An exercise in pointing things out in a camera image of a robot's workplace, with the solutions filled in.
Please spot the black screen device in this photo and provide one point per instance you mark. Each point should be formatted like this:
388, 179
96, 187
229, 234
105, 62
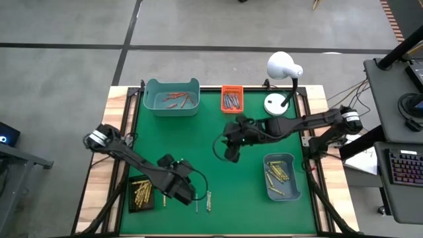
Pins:
417, 77

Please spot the orange-red crayon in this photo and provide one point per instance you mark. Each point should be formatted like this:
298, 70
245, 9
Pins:
170, 98

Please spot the silver mounting bracket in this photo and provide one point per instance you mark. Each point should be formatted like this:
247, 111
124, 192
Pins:
128, 140
305, 141

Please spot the grey keyboard shelf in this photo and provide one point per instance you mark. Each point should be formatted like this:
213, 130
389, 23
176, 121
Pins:
406, 205

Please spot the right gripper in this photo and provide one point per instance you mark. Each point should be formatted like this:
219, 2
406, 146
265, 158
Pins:
252, 132

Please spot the wooden stick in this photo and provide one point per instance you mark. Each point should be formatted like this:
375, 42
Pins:
316, 4

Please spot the orange crayon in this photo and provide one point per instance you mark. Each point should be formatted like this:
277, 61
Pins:
178, 96

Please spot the white gooseneck desk lamp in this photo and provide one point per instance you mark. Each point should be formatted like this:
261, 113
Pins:
281, 66

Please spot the grey side table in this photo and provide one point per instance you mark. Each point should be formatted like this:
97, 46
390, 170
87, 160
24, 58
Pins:
33, 160

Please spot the orange mesh basket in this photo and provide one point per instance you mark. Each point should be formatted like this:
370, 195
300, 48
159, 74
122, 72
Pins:
232, 90

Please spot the small blue-grey plastic bin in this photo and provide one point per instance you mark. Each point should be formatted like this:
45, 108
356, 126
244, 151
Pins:
287, 195

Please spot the black box with blue light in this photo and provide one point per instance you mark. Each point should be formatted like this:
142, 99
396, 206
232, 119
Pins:
11, 132

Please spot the black pole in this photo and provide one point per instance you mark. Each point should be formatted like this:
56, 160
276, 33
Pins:
400, 49

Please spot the backlit black keyboard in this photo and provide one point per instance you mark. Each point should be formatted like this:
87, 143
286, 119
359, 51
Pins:
406, 168

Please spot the grey desk top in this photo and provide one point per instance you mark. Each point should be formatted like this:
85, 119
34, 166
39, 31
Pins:
386, 96

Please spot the desk caster wheel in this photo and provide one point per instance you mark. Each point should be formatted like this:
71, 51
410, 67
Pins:
382, 210

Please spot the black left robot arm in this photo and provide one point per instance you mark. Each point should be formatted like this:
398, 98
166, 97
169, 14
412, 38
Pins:
132, 158

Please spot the black plastic tray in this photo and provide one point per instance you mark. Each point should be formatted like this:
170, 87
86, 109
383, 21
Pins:
132, 206

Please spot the black aluminium table frame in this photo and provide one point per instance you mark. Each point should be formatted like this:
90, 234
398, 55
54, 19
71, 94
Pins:
211, 88

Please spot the black floor mat orange stripes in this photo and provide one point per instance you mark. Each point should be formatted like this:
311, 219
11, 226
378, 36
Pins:
409, 13

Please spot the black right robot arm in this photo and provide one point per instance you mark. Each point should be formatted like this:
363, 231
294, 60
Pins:
314, 120

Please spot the black headphones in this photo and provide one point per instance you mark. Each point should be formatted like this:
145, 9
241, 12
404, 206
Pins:
401, 107

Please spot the large teal plastic bin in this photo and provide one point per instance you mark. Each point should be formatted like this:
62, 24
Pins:
172, 112

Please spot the black support bar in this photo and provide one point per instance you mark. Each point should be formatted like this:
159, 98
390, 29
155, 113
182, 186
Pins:
360, 142

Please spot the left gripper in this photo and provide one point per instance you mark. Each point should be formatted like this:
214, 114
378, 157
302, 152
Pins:
178, 178

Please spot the blue-violet crayon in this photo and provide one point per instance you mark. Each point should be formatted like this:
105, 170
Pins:
237, 100

